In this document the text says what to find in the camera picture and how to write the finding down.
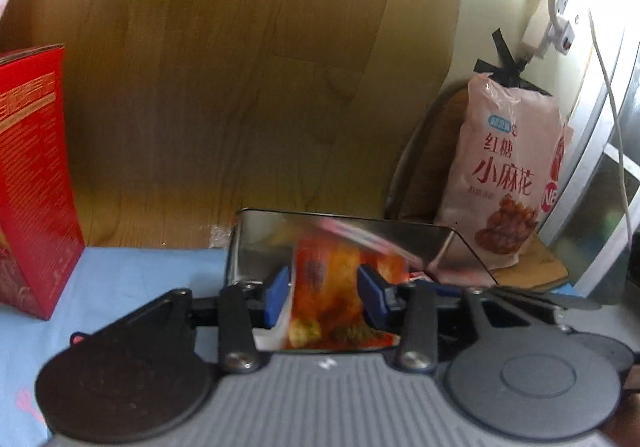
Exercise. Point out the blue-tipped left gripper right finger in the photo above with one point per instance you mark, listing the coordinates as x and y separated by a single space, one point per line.
408 310

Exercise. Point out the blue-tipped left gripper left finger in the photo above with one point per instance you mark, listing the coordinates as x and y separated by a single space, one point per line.
236 311

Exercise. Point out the orange-red snack packet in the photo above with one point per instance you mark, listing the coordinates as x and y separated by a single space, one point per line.
323 310

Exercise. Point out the black open cardboard box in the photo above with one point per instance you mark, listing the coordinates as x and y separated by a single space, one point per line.
263 241

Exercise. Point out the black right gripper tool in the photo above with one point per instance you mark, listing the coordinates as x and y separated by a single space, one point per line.
608 329

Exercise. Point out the blue cartoon pig bedsheet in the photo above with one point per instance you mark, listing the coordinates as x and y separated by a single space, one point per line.
106 284

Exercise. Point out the pink snack bag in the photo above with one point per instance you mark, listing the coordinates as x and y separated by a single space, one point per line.
505 173

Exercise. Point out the red gift box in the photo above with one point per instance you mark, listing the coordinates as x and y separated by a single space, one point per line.
41 239

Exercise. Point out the white power strip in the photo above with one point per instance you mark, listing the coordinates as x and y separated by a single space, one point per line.
549 27

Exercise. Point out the white window frame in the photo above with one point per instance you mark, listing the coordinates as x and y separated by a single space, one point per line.
598 205

